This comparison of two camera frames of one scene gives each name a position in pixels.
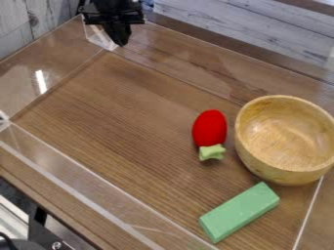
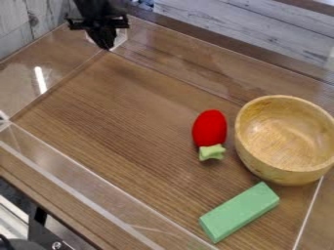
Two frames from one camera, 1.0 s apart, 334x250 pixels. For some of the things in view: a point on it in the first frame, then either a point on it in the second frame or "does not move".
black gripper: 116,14 to 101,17
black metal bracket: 44,237 does not move
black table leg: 40,216 does not move
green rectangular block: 220,221 does not move
